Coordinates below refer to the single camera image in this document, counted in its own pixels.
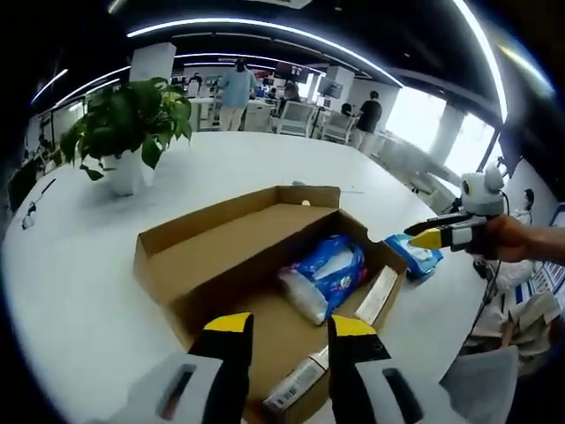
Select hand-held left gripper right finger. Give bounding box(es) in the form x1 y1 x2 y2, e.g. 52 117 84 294
326 314 425 424

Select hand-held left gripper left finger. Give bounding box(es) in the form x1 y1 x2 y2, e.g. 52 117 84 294
112 311 255 424

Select blue wet wipes pack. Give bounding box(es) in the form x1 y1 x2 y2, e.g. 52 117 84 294
383 233 445 280

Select blue floral soft pack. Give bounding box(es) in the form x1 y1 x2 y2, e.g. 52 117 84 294
276 233 368 326

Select brown cardboard shoe box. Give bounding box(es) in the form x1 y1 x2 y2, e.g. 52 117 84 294
133 185 410 424

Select person's right hand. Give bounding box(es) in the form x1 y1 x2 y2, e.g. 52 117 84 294
474 216 544 263

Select person's beige clothing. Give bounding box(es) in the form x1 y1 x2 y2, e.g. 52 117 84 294
463 260 564 376

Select grey chair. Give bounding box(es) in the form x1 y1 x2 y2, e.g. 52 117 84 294
439 344 518 424

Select white mesh office chair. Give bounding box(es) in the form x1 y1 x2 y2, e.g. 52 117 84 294
276 100 317 136
324 112 357 142

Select long ceiling light strip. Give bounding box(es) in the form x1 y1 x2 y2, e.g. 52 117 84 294
126 17 403 87
454 0 509 125

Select black and white tool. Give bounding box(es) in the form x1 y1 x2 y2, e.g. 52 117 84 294
21 178 57 230

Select green plant in white pot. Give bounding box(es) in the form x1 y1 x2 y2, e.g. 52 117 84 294
59 77 193 198

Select black desk monitor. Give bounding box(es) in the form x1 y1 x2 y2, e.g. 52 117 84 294
8 163 41 209

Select white pillar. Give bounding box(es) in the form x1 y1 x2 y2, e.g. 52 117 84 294
129 45 176 85

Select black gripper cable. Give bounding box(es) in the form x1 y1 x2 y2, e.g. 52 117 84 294
467 260 507 345

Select wall poster board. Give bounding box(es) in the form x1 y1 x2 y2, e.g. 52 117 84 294
516 260 565 310

